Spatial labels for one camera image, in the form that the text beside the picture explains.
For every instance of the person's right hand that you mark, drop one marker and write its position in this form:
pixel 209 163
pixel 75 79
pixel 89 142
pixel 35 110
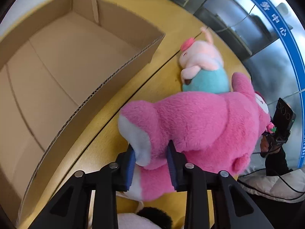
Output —
pixel 266 148

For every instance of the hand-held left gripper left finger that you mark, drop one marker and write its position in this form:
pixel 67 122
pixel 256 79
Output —
pixel 130 169

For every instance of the blue lettered window band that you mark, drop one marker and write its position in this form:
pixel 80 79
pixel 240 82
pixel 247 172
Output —
pixel 282 26

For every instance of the open cardboard box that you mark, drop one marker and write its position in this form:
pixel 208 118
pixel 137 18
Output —
pixel 59 71

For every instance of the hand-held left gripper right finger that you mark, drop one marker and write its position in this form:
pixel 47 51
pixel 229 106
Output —
pixel 172 169

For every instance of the white padded jacket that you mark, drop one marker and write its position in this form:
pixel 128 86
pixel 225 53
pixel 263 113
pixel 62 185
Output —
pixel 269 187

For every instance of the large pink plush bear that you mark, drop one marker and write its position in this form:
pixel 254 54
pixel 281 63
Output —
pixel 202 119

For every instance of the wooden desktop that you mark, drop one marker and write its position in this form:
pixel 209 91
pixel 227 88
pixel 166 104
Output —
pixel 152 85

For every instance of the pink and teal plush pig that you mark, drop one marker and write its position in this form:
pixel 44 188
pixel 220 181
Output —
pixel 206 81

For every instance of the white plush toy black hair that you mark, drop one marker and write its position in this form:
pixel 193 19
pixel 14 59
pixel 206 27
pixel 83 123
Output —
pixel 152 216

